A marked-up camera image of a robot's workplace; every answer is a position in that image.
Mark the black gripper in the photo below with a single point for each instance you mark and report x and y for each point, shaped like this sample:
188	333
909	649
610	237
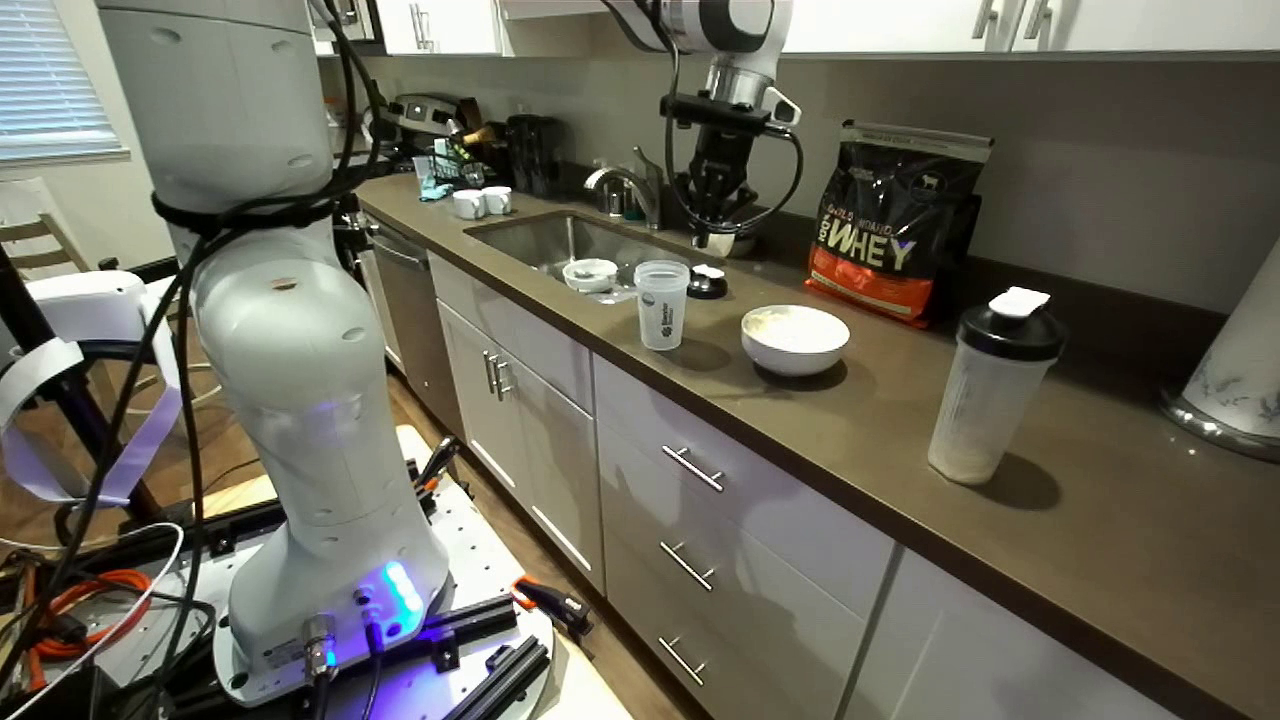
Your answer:
730	164

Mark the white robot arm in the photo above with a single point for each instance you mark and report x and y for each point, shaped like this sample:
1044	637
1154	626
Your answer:
304	402

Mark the clear open shaker cup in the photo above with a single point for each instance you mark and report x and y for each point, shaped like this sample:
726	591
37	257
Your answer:
660	312

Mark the white bowl with powder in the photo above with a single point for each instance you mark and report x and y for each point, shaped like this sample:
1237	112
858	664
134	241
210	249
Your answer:
794	341

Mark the black red whey bag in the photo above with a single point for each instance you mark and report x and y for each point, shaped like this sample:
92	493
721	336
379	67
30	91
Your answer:
906	226

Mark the small white cup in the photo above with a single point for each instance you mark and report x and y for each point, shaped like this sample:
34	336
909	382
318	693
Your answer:
466	201
499	201

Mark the black shaker lid white cap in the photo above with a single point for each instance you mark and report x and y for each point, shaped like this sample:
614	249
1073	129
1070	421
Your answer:
710	280

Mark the chrome faucet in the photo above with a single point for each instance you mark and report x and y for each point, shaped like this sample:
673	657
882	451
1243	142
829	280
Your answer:
604	180

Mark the small white dish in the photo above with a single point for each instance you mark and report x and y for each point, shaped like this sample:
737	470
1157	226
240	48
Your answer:
589	272

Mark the steel sink basin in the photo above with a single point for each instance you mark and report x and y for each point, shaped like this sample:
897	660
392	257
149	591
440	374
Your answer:
561	241

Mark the black kitchen appliance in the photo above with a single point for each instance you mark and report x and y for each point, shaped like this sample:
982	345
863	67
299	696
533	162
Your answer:
533	154

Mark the teal bottle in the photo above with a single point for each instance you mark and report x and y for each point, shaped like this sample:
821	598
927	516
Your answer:
436	169

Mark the shaker bottle with black lid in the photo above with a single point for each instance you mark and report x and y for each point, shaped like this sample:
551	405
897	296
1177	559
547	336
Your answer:
984	402

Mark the stainless dishwasher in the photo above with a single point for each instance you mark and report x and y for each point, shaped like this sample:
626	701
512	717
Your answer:
413	321

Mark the perforated metal robot table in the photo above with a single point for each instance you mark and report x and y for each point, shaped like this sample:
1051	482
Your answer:
480	544

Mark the black metal clamp bar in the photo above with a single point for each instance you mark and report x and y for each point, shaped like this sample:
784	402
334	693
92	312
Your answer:
484	664

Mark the wooden chair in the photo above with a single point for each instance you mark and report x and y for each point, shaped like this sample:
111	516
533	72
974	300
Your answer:
43	241

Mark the white window blind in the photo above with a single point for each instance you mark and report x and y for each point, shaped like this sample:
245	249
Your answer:
52	83

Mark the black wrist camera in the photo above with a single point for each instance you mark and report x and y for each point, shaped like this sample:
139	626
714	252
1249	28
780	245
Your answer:
726	112

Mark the white curved frame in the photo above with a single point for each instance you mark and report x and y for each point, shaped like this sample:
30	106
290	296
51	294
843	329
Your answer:
92	300

